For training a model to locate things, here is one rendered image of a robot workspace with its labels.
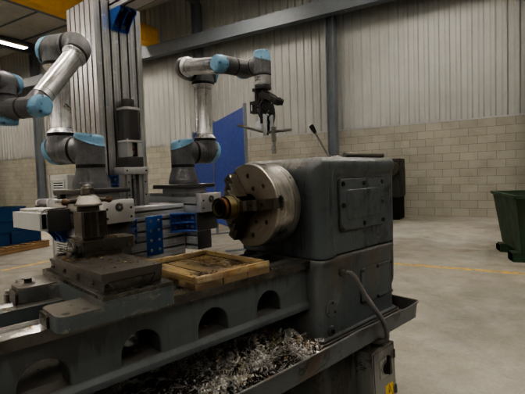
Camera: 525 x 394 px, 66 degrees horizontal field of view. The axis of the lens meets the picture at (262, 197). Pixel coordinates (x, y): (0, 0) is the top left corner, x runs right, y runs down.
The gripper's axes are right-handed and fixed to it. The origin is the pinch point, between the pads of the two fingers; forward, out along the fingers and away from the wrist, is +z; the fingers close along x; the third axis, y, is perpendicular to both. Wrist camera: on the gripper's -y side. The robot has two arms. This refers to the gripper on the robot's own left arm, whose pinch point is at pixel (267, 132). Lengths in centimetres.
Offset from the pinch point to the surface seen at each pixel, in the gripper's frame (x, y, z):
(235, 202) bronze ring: 33.0, -14.9, 27.8
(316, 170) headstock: 7.9, -32.1, 17.5
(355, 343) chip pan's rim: -1, -42, 83
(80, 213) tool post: 83, -5, 28
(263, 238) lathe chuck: 24, -19, 42
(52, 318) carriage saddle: 100, -29, 48
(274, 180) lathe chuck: 22.2, -24.1, 20.4
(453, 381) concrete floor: -102, -40, 138
